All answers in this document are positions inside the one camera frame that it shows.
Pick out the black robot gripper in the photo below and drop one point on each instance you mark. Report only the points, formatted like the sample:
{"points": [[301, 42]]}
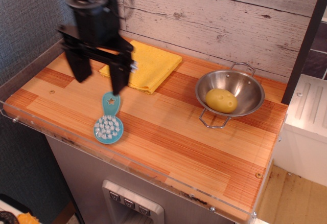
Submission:
{"points": [[96, 35]]}

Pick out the yellow toy potato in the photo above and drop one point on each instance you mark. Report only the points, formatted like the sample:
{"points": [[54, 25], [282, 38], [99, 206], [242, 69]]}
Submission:
{"points": [[221, 100]]}

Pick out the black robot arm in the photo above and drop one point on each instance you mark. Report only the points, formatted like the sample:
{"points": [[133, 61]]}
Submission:
{"points": [[96, 37]]}

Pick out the folded yellow cloth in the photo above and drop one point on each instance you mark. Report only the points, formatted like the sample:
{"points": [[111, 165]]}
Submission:
{"points": [[154, 65]]}

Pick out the teal dish scrubber brush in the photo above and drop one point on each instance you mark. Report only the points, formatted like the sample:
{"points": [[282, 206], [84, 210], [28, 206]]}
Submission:
{"points": [[108, 129]]}

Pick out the clear acrylic table guard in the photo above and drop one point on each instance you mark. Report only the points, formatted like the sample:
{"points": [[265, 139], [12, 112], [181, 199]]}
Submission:
{"points": [[164, 138]]}

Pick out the grey toy dispenser panel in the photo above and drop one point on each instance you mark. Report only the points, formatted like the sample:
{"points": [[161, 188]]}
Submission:
{"points": [[126, 206]]}

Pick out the yellow object bottom left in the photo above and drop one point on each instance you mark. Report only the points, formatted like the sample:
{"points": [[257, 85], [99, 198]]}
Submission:
{"points": [[27, 218]]}

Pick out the white toy cabinet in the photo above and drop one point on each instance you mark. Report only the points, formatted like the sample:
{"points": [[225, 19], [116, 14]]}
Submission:
{"points": [[301, 148]]}

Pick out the steel pan with handles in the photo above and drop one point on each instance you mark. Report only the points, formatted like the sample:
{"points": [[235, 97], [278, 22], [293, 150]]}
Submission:
{"points": [[238, 80]]}

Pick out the dark right shelf post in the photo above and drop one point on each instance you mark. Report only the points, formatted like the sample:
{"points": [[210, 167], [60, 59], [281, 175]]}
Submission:
{"points": [[304, 50]]}

